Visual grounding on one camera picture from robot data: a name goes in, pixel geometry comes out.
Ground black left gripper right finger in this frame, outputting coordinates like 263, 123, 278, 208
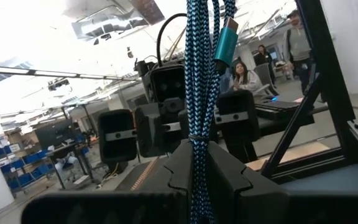
206, 141, 358, 224

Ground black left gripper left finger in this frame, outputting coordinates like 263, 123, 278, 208
22, 140, 194, 224

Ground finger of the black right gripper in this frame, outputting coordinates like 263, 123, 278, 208
214, 89, 260, 164
97, 108, 138, 174

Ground teal braided USB-C cable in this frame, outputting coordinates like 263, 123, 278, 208
183, 0, 239, 224

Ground black hazard-striped floor mat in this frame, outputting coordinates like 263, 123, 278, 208
113, 155, 167, 192

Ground black laptop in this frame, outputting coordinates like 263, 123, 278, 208
255, 98, 315, 121

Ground person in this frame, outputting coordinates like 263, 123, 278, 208
283, 9, 315, 94
228, 60, 265, 96
253, 44, 276, 85

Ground grey office chair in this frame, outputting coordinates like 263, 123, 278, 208
253, 63, 279, 96

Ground black monitor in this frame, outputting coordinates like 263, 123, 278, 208
35, 119, 74, 150

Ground grey table mat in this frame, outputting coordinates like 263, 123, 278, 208
278, 163, 358, 194

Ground rack with blue bins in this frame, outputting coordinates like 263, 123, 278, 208
0, 142, 55, 197

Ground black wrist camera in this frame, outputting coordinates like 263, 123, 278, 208
141, 63, 186, 105

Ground black camera cable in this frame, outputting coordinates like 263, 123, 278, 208
156, 12, 188, 68

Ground black aluminium frame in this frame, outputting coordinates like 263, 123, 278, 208
261, 0, 358, 184

